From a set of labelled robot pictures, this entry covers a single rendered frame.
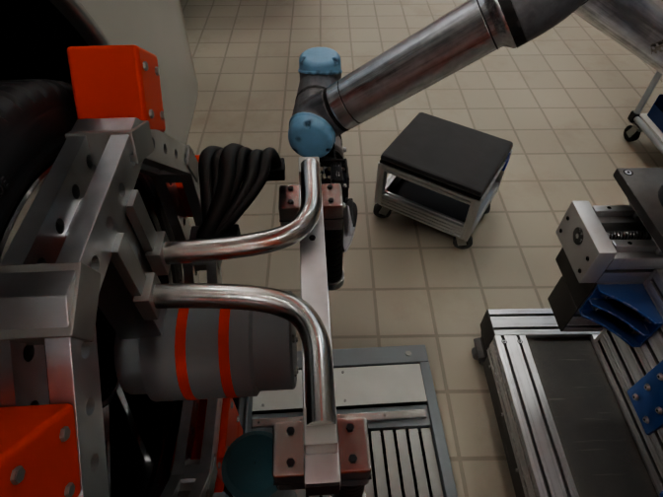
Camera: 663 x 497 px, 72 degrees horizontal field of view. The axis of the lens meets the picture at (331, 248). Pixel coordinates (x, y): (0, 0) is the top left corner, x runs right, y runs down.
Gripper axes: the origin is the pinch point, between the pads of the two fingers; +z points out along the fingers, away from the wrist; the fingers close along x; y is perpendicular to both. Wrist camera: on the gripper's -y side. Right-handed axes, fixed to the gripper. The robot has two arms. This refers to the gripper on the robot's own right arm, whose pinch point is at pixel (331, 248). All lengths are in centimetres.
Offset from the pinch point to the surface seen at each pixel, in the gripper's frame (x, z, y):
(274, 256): -18, -69, -83
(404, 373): 23, -13, -75
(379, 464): 12, 12, -77
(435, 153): 44, -86, -49
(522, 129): 108, -147, -83
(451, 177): 46, -73, -49
